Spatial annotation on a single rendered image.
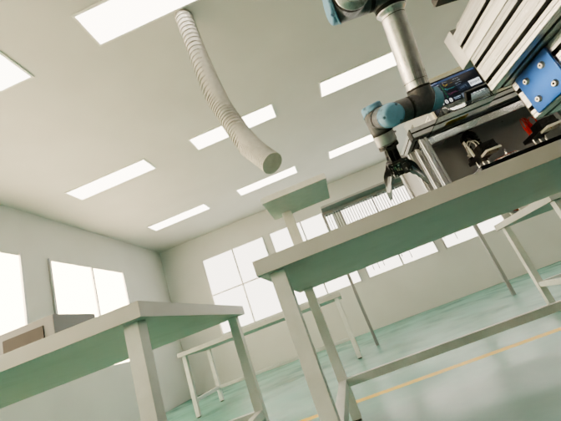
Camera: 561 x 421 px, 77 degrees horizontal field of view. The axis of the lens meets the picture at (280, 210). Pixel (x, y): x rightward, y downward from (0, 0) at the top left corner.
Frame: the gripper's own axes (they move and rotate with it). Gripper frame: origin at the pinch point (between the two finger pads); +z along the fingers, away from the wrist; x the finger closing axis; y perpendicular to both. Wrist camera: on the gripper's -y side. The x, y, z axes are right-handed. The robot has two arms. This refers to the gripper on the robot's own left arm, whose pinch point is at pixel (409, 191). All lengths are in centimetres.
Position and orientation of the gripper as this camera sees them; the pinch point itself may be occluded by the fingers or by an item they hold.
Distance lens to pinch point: 139.7
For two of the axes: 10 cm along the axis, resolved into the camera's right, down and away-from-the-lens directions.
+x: 8.7, -4.2, -2.5
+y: -1.5, 2.7, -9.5
